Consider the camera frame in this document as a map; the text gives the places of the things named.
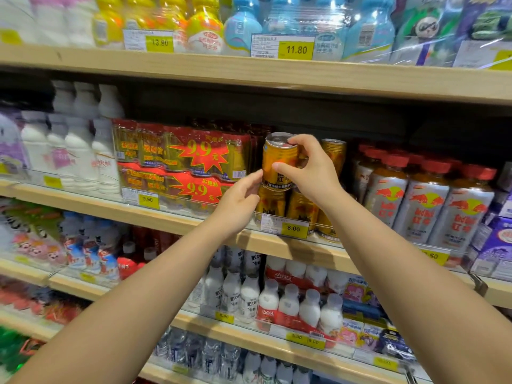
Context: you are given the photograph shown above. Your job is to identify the colourful cartoon bottle packs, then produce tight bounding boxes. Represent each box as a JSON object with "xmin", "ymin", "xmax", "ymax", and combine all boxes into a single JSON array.
[{"xmin": 0, "ymin": 200, "xmax": 69, "ymax": 268}]

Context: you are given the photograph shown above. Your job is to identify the group of red bottles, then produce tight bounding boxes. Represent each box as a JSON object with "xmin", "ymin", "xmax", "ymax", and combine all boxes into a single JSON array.
[{"xmin": 117, "ymin": 226, "xmax": 181, "ymax": 280}]

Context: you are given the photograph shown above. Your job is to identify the row of blue drink bottles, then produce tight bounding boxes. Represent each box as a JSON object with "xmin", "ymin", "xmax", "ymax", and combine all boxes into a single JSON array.
[{"xmin": 223, "ymin": 0, "xmax": 397, "ymax": 63}]

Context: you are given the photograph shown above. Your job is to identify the person's left forearm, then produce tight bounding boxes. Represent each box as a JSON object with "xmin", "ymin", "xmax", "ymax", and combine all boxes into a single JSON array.
[{"xmin": 7, "ymin": 220, "xmax": 245, "ymax": 384}]

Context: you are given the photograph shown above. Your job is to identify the green packets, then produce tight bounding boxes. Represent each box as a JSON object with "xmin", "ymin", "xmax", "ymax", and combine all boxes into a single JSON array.
[{"xmin": 0, "ymin": 327, "xmax": 45, "ymax": 376}]

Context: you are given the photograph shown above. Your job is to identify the person's left hand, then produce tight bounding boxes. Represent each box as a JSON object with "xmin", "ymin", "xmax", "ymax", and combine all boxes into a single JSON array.
[{"xmin": 207, "ymin": 170, "xmax": 264, "ymax": 239}]

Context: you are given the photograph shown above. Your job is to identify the wooden shelf board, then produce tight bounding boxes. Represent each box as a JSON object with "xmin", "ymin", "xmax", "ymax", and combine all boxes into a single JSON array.
[
  {"xmin": 0, "ymin": 44, "xmax": 512, "ymax": 107},
  {"xmin": 0, "ymin": 258, "xmax": 430, "ymax": 384},
  {"xmin": 0, "ymin": 179, "xmax": 512, "ymax": 309},
  {"xmin": 0, "ymin": 306, "xmax": 201, "ymax": 384}
]

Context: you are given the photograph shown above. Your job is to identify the row of small white bottles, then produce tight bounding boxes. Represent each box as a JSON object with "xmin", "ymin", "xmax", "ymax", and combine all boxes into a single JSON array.
[{"xmin": 242, "ymin": 351, "xmax": 314, "ymax": 384}]

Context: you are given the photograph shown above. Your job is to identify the row of yellow drink bottles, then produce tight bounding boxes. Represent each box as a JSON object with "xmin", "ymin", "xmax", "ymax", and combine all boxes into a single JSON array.
[{"xmin": 93, "ymin": 0, "xmax": 225, "ymax": 55}]

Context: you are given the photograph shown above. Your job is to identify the pink cartoon drink cartons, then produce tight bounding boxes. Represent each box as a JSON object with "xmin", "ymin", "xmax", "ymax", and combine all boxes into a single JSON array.
[{"xmin": 338, "ymin": 275, "xmax": 397, "ymax": 350}]

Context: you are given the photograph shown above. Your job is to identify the group of white plastic bottles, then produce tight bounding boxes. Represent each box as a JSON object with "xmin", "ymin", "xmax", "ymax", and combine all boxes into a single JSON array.
[{"xmin": 21, "ymin": 81, "xmax": 125, "ymax": 194}]

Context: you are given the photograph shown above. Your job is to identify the purple green drink pack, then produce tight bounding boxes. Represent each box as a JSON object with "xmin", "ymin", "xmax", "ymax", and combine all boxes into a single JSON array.
[{"xmin": 452, "ymin": 0, "xmax": 512, "ymax": 70}]

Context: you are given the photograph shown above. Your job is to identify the red gold can multipack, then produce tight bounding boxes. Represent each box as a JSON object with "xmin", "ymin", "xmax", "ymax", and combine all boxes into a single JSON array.
[
  {"xmin": 112, "ymin": 119, "xmax": 253, "ymax": 181},
  {"xmin": 118, "ymin": 162, "xmax": 234, "ymax": 214}
]

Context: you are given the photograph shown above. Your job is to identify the person's right hand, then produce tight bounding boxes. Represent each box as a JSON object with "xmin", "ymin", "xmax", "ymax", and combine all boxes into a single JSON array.
[{"xmin": 271, "ymin": 134, "xmax": 349, "ymax": 215}]

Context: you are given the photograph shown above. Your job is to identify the dark blue drink pack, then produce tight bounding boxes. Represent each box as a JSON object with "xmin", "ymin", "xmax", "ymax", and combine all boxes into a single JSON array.
[{"xmin": 376, "ymin": 328, "xmax": 417, "ymax": 362}]

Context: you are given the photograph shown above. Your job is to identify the row of red-label milk bottles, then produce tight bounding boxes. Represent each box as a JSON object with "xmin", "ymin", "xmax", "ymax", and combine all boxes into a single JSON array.
[{"xmin": 256, "ymin": 255, "xmax": 349, "ymax": 344}]

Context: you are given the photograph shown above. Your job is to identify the metal shelf bracket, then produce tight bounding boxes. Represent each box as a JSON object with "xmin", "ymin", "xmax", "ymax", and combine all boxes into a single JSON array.
[{"xmin": 469, "ymin": 273, "xmax": 489, "ymax": 298}]

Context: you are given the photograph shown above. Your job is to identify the person's right forearm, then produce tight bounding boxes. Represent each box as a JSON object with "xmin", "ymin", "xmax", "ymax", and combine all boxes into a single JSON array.
[{"xmin": 320, "ymin": 189, "xmax": 512, "ymax": 384}]

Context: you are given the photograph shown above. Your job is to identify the purple white drink pack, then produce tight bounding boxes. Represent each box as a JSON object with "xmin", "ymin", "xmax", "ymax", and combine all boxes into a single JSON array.
[{"xmin": 0, "ymin": 110, "xmax": 29, "ymax": 174}]

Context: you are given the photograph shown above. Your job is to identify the pack of white bottles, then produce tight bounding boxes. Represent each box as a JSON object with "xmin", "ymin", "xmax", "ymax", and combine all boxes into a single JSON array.
[{"xmin": 0, "ymin": 0, "xmax": 97, "ymax": 47}]

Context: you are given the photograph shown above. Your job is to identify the gold drink can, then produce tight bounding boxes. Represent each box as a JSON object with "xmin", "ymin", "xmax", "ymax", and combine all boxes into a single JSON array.
[
  {"xmin": 262, "ymin": 132, "xmax": 300, "ymax": 191},
  {"xmin": 255, "ymin": 185, "xmax": 287, "ymax": 229},
  {"xmin": 316, "ymin": 210, "xmax": 341, "ymax": 243},
  {"xmin": 320, "ymin": 138, "xmax": 347, "ymax": 178},
  {"xmin": 286, "ymin": 189, "xmax": 320, "ymax": 235}
]

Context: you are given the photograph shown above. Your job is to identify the purple drink cartons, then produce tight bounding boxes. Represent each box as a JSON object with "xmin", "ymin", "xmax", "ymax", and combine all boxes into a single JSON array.
[{"xmin": 464, "ymin": 162, "xmax": 512, "ymax": 282}]

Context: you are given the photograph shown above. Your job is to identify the red snack packets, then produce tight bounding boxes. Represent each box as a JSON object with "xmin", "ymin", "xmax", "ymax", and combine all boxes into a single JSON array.
[{"xmin": 0, "ymin": 276, "xmax": 90, "ymax": 325}]

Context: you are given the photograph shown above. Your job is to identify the panda print drink pack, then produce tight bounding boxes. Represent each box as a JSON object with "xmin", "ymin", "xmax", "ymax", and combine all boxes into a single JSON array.
[{"xmin": 390, "ymin": 0, "xmax": 469, "ymax": 67}]

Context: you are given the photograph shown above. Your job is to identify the row of red-capped drink bottles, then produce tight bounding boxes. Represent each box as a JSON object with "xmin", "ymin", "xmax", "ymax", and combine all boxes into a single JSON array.
[{"xmin": 352, "ymin": 143, "xmax": 498, "ymax": 252}]

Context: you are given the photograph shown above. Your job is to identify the blue white bottle pack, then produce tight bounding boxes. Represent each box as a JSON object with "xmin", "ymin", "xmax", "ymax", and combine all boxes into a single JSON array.
[{"xmin": 60, "ymin": 212, "xmax": 122, "ymax": 282}]

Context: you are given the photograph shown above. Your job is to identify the row of black-label milk bottles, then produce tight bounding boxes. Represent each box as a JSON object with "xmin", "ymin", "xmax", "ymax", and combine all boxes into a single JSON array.
[{"xmin": 186, "ymin": 246, "xmax": 265, "ymax": 324}]

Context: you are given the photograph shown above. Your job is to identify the row of clear water bottles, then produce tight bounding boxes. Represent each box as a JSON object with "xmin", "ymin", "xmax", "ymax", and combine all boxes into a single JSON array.
[{"xmin": 154, "ymin": 327, "xmax": 242, "ymax": 381}]

